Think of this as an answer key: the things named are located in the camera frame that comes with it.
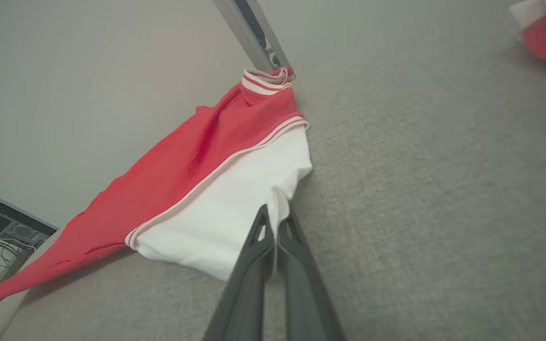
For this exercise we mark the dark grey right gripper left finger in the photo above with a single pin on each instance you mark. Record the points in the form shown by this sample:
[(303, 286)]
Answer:
[(247, 289)]

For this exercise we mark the red and white jersey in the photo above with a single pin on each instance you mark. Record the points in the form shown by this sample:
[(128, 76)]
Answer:
[(183, 180)]

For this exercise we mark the grey fabric sofa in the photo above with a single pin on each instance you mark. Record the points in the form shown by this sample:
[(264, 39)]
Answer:
[(420, 213)]

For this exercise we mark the grey metal wall post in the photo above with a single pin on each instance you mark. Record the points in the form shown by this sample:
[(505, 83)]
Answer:
[(254, 33)]

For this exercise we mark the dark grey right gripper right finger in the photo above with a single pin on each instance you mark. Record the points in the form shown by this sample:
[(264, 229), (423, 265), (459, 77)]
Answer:
[(304, 293)]

